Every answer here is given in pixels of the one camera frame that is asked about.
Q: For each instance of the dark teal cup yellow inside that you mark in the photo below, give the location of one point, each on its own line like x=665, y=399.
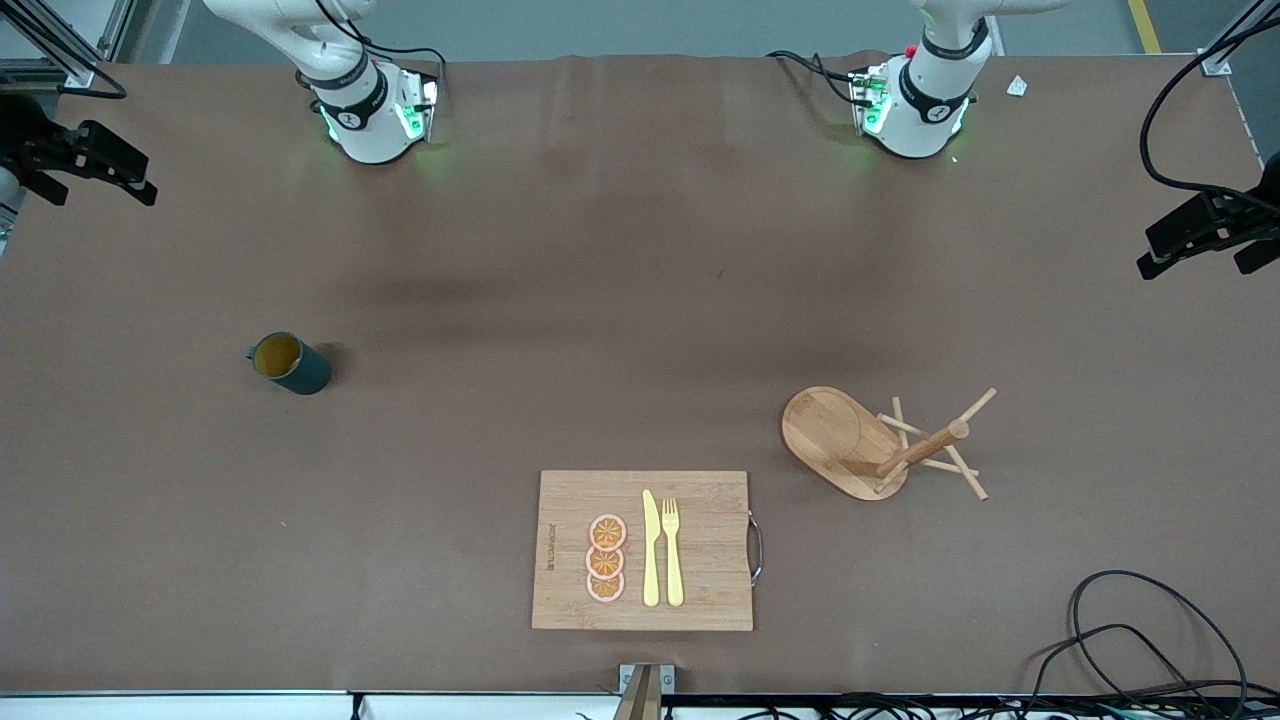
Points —
x=300, y=368

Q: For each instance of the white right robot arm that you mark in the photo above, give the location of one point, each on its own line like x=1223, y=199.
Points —
x=365, y=110

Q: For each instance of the wooden mug rack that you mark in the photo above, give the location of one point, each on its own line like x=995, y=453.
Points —
x=835, y=435

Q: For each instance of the small white paper scrap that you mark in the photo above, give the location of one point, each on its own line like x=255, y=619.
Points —
x=1017, y=86

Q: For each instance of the brown table cover mat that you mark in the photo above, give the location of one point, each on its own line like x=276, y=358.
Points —
x=450, y=420

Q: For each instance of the toy orange slice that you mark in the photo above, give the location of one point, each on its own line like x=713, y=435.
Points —
x=604, y=563
x=605, y=588
x=607, y=532

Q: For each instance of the yellow plastic fork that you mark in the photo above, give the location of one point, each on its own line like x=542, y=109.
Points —
x=673, y=570

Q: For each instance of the yellow plastic knife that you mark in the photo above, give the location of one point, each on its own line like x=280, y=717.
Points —
x=651, y=560

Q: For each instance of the aluminium frame profile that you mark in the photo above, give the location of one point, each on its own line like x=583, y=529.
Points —
x=1235, y=35
x=60, y=40

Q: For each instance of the white table edge rail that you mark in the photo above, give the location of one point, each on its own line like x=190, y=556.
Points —
x=200, y=706

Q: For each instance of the metal bracket with wooden post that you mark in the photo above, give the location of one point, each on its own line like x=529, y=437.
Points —
x=645, y=690

